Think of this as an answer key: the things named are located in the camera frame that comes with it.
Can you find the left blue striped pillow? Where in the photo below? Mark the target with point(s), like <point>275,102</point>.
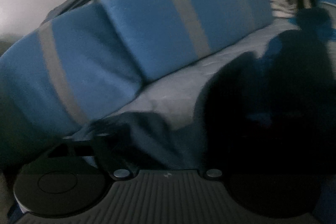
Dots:
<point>70,71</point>

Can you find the blue striped pillow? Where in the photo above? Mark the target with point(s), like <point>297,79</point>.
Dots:
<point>70,71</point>
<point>164,36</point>

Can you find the blue fleece jacket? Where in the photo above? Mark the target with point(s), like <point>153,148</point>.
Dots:
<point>267,123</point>

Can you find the right blue striped pillow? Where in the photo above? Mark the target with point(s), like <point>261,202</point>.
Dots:
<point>164,36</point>

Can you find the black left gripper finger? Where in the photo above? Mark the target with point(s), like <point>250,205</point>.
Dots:
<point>73,177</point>

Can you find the grey quilted bedspread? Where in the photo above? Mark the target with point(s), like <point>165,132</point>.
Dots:
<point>174,96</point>

